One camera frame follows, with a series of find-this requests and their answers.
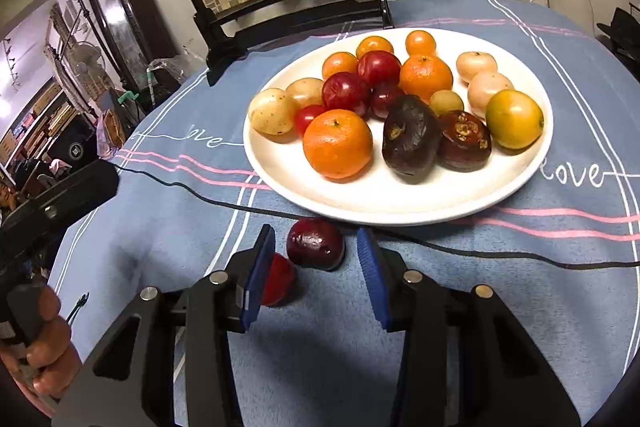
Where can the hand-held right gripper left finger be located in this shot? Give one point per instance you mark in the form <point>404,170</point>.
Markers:
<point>257,282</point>

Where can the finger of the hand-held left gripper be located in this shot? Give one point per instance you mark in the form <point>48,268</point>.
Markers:
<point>65,202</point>

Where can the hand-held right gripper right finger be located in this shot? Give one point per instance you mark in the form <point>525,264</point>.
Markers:
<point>375,277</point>

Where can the red cherry tomato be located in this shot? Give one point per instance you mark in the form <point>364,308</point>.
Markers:
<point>280,279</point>
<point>307,118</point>

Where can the dark purple plum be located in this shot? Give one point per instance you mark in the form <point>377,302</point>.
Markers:
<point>316,243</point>
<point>384,101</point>

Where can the white plate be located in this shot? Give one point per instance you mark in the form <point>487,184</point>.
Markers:
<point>450,197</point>

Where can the orange mandarin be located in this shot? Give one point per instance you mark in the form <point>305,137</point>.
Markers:
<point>338,144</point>
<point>426,78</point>

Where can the dark brown water chestnut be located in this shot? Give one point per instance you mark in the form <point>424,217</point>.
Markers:
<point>464,141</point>
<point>411,139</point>

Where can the pale yellow round fruit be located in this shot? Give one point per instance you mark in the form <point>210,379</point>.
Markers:
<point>271,112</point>

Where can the small yellow longan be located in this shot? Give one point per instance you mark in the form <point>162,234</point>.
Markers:
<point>446,102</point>

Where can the golden-brown round fruit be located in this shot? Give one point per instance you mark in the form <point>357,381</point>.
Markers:
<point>305,91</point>

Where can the yellow-green orange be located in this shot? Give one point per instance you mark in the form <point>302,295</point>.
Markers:
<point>514,119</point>

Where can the small orange citrus fruit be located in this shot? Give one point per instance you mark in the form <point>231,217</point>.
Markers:
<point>420,43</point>
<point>339,64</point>

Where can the beige round fruit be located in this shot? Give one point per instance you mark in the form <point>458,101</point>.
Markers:
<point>490,88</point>

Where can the yellow-orange round fruit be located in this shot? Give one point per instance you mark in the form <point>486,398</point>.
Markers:
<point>374,47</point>

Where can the person's left hand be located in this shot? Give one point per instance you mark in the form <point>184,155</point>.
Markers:
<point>52,357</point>

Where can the blue striped tablecloth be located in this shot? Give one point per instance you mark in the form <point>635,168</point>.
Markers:
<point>175,232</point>

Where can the standing fan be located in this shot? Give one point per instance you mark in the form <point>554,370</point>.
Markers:
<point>85,57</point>

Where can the clear plastic bag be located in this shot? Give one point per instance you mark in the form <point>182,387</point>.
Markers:
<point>170,67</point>

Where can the dark wooden framed painting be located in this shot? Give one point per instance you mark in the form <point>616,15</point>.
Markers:
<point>125,22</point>

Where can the black hat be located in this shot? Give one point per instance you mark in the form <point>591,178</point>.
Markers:
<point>625,27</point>

